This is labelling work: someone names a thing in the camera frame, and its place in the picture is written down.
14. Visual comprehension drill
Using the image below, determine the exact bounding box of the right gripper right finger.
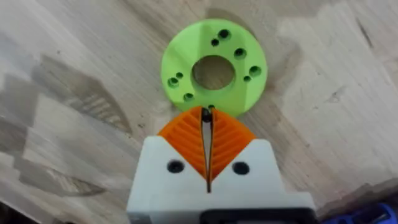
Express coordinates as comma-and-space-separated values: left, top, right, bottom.
208, 108, 318, 224

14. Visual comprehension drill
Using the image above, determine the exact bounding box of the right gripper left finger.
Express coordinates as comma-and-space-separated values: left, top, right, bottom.
126, 105, 210, 224

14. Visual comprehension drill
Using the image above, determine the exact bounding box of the blue electric screwdriver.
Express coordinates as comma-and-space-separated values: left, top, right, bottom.
322, 202, 398, 224

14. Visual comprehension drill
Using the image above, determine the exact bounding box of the green disc with holes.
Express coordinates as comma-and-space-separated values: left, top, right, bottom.
160, 18, 269, 118

